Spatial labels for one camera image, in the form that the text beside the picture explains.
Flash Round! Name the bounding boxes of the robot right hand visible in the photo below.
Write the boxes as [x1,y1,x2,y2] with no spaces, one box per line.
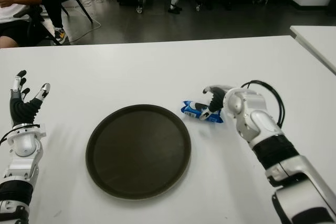
[201,84,234,121]

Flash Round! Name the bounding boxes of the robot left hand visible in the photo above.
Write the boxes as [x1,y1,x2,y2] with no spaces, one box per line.
[9,70,51,127]

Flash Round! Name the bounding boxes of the blue Oreo cookie pack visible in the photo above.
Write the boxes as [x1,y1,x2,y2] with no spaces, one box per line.
[180,100,225,124]

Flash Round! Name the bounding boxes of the black office chair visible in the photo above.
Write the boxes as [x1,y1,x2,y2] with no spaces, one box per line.
[13,3,62,46]

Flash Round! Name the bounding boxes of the round dark brown tray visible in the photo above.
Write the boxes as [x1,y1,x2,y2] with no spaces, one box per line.
[85,104,192,200]

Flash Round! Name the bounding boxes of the standing person black trousers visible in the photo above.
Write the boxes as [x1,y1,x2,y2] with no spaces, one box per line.
[34,0,67,44]

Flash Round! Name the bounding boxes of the white side table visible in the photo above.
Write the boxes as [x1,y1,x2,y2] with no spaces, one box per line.
[289,25,336,75]

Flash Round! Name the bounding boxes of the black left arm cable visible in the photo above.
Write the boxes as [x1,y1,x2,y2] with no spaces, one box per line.
[0,123,40,146]

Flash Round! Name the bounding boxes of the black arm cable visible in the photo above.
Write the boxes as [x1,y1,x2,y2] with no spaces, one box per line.
[240,79,286,127]
[0,123,40,146]

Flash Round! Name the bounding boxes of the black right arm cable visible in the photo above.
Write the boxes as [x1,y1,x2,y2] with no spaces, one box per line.
[240,79,286,127]

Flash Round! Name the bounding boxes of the white floor cable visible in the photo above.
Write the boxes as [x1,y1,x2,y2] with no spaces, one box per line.
[62,0,119,44]

